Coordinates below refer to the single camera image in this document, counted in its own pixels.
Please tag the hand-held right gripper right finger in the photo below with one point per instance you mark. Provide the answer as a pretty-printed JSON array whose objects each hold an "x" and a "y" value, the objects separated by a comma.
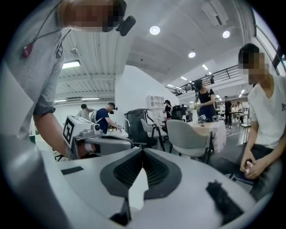
[{"x": 190, "y": 196}]

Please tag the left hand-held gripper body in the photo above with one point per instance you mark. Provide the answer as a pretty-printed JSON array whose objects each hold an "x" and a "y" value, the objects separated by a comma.
[{"x": 77, "y": 132}]

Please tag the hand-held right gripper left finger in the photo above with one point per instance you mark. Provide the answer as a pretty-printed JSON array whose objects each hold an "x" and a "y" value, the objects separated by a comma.
[{"x": 89, "y": 192}]

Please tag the person's left forearm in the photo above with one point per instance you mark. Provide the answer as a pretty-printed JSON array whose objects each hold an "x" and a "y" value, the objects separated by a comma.
[{"x": 50, "y": 132}]

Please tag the person's left hand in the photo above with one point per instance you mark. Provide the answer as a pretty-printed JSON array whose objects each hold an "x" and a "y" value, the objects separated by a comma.
[{"x": 86, "y": 150}]

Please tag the grey shell chair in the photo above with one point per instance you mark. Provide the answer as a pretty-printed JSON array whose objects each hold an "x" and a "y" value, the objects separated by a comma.
[
  {"x": 187, "y": 138},
  {"x": 149, "y": 132}
]

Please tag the black cabinet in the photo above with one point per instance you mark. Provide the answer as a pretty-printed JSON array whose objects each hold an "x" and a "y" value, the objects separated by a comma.
[{"x": 135, "y": 125}]

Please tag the long ceiling tube light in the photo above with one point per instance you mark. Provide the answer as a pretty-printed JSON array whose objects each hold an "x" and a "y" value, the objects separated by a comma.
[{"x": 71, "y": 64}]

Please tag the table with white cloth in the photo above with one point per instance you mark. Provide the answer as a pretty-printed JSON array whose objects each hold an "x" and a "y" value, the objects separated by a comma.
[{"x": 214, "y": 132}]

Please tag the person's grey shirt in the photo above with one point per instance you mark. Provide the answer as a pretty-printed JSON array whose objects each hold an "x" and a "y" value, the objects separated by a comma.
[{"x": 29, "y": 73}]

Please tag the white shelf unit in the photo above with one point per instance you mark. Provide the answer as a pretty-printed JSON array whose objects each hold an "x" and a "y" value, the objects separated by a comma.
[{"x": 155, "y": 104}]

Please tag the black balcony railing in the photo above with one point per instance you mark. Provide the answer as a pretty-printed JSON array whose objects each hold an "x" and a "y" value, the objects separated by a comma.
[{"x": 207, "y": 80}]

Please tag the person's head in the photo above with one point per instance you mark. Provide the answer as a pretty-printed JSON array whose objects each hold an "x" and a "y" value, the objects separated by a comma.
[{"x": 91, "y": 14}]

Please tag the round ceiling light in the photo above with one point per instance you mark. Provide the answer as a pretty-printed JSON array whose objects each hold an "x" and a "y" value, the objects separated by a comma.
[
  {"x": 192, "y": 54},
  {"x": 154, "y": 30},
  {"x": 226, "y": 34}
]

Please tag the ceiling air conditioner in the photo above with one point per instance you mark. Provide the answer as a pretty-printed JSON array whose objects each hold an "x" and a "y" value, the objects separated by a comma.
[{"x": 214, "y": 12}]

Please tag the black head camera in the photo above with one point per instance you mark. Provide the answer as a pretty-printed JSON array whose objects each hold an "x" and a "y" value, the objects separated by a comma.
[{"x": 126, "y": 25}]

